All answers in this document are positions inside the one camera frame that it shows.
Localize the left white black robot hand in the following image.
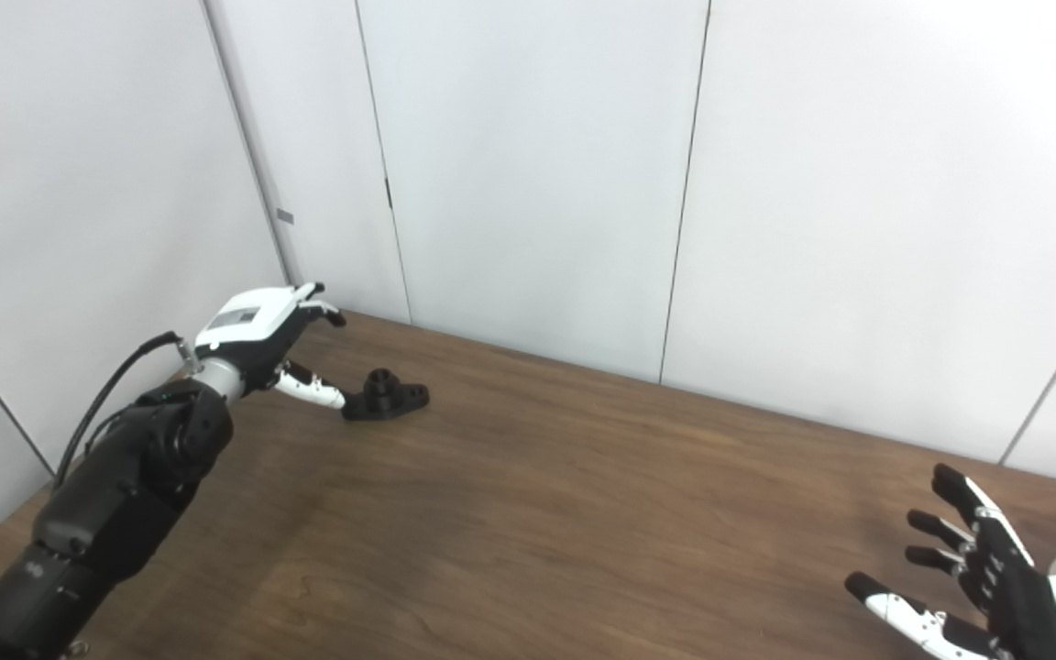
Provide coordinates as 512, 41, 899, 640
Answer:
193, 282, 347, 411

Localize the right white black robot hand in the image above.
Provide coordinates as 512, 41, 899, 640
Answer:
844, 463, 1056, 660

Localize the black flanged holder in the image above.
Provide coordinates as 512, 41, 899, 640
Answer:
342, 368, 431, 422

